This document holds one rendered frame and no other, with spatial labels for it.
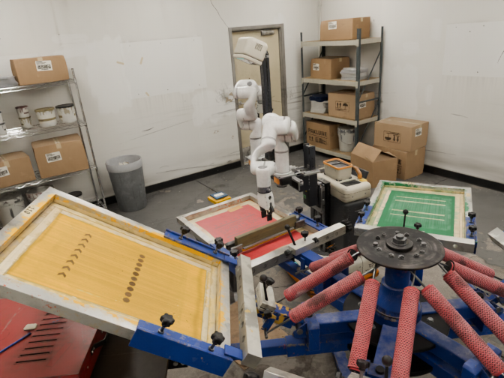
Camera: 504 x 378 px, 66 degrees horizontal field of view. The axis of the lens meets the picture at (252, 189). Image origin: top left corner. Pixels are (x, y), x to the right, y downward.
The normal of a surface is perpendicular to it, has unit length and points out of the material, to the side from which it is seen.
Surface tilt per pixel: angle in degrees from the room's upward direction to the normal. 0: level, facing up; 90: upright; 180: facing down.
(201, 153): 90
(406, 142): 90
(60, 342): 0
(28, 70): 89
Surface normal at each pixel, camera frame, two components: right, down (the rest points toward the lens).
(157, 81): 0.55, 0.27
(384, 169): 0.34, 0.33
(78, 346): -0.07, -0.92
